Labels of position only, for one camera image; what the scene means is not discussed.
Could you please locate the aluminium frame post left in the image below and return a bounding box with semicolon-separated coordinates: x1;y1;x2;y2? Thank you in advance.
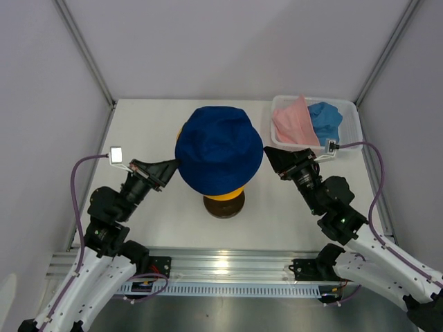
53;0;117;108

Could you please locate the brown round hat stand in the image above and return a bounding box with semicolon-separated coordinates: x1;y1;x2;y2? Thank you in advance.
203;188;245;219

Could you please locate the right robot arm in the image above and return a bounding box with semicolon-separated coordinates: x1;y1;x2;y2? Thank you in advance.
264;147;442;331

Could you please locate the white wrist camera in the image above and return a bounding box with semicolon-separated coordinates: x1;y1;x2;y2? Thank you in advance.
315;139;340;163
108;146;132;172

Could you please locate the dark blue bucket hat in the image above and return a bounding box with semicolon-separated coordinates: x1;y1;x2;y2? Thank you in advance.
174;106;264;196

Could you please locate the aluminium mounting rail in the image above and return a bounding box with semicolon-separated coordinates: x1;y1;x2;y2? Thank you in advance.
44;246;347;285

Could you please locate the yellow bucket hat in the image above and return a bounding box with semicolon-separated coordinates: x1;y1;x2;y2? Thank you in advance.
174;127;250;201

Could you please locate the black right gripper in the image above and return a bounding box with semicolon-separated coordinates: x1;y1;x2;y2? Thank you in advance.
263;147;323;215

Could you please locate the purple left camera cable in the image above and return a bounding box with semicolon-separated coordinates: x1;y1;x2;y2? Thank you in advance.
34;154;111;326

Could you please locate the white plastic basket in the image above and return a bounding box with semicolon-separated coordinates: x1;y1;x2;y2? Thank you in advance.
270;95;363;159

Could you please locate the white slotted cable duct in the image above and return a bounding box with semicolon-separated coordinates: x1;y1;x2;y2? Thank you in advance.
116;281;340;299

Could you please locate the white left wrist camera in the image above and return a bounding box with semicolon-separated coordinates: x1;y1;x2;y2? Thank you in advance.
108;146;132;172

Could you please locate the light blue bucket hat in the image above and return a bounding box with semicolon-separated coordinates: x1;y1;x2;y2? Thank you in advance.
308;102;343;146

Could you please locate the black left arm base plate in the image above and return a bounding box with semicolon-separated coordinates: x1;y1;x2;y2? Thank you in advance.
143;256;172;277

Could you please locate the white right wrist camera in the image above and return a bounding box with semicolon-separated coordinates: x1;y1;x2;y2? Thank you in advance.
315;139;340;163

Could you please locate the aluminium frame post right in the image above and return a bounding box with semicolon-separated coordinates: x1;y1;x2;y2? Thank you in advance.
354;0;425;108

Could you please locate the aluminium frame post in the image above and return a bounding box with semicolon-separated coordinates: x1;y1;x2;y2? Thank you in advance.
53;0;117;108
354;0;425;108

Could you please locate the pink bucket hat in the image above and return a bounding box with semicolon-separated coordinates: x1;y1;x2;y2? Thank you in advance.
272;95;320;147

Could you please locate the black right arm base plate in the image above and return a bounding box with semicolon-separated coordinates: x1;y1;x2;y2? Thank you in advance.
288;258;340;282

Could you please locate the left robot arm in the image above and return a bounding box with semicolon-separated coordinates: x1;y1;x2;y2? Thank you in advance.
18;159;179;331

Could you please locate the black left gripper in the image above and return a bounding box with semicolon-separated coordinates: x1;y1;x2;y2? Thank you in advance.
117;158;181;221

